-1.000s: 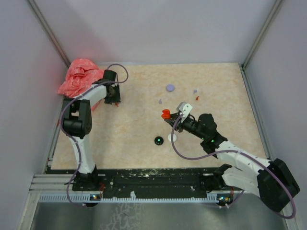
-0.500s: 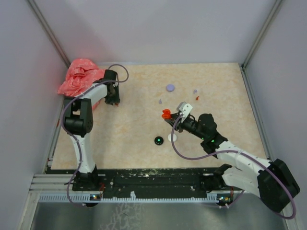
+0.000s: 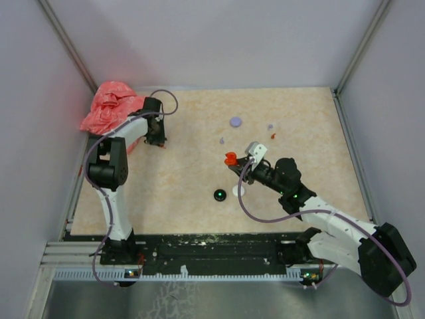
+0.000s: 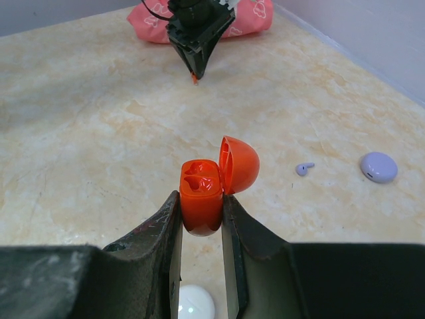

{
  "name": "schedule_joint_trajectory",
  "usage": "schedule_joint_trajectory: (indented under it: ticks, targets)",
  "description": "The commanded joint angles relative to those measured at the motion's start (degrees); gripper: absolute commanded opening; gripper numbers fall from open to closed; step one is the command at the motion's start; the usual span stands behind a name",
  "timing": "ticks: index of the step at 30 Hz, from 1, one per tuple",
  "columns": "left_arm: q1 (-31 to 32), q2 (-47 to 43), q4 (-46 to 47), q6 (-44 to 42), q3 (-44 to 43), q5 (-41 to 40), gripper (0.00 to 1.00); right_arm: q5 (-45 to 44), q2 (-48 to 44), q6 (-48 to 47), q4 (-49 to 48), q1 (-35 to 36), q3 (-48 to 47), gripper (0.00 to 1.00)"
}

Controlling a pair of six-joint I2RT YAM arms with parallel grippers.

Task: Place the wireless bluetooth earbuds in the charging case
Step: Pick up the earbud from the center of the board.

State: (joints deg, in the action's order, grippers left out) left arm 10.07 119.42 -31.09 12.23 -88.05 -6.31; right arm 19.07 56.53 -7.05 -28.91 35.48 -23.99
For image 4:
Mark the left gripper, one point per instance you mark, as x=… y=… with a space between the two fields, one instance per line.
x=195 y=29

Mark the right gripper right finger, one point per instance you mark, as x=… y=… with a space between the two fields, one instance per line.
x=268 y=277

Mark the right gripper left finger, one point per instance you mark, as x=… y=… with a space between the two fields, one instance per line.
x=136 y=276

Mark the white earbud charging case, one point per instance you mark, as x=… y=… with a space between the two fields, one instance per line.
x=195 y=302

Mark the orange earbud charging case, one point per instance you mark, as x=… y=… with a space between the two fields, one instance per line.
x=204 y=183

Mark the purple earbud charging case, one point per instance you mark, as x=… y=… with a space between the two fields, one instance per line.
x=379 y=167

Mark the pink crumpled cloth bag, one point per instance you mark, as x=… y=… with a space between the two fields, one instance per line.
x=149 y=19

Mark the purple earbud left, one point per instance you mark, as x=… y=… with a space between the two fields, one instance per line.
x=302 y=168

